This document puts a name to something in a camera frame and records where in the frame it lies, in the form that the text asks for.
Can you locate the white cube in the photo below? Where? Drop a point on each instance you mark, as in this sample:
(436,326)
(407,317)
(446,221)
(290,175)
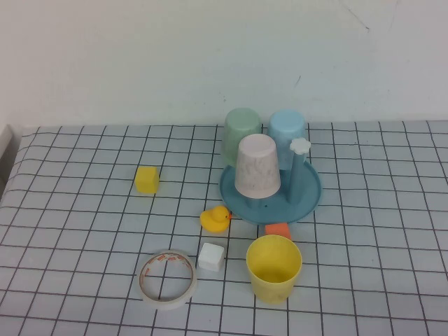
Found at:
(210,257)

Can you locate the yellow rubber duck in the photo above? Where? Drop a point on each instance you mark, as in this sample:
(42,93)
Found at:
(213,220)

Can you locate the orange cube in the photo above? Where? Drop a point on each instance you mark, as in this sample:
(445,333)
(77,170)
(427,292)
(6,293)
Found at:
(276,229)

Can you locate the white tape roll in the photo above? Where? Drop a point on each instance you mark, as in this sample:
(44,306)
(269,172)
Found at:
(168,304)

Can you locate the teal cup stand tray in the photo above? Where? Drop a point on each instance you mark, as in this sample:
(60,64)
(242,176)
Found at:
(302,206)

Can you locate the yellow cube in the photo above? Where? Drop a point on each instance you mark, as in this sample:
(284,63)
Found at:
(146,180)

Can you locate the light blue plastic cup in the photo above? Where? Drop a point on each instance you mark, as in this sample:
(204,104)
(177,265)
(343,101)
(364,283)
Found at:
(287,126)

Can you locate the grey checked tablecloth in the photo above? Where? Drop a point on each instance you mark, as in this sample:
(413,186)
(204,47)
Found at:
(385,245)

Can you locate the pink speckled plastic cup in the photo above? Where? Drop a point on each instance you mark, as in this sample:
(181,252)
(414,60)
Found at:
(257,168)

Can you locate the yellow plastic cup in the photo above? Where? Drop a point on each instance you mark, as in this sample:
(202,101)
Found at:
(273,288)

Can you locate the white ledge board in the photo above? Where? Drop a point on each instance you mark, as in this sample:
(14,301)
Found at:
(5,147)

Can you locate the green plastic cup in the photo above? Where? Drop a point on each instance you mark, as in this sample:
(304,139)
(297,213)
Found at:
(238,133)

